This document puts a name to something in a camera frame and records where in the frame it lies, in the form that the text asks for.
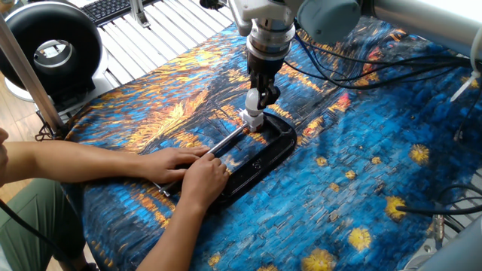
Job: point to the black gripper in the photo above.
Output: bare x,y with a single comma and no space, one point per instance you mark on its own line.
265,64

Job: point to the black C-clamp silver screw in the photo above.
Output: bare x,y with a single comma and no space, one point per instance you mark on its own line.
263,162

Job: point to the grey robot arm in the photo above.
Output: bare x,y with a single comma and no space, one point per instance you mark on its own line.
327,22

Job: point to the person's right forearm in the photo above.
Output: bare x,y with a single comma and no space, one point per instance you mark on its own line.
173,244

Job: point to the person's left forearm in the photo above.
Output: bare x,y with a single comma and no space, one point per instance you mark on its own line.
75,162

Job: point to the person's right hand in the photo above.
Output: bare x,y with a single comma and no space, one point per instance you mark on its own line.
205,182

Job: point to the person's left hand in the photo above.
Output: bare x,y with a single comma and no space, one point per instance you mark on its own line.
169,163

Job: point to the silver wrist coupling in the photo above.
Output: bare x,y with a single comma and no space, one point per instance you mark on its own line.
271,37

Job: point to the black knob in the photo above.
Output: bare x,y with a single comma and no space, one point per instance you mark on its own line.
212,3

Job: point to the blue orange painted tablecloth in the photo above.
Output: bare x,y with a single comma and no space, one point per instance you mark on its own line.
339,158

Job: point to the black keyboard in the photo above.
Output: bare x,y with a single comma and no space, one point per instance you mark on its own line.
109,9

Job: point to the green trousers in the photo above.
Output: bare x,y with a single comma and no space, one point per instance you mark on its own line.
26,218

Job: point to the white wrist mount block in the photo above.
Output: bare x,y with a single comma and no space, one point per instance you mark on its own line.
260,9

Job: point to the silver upright bracket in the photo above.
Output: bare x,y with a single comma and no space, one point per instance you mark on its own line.
138,13

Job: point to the aluminium frame post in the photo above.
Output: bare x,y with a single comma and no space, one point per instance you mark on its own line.
26,71

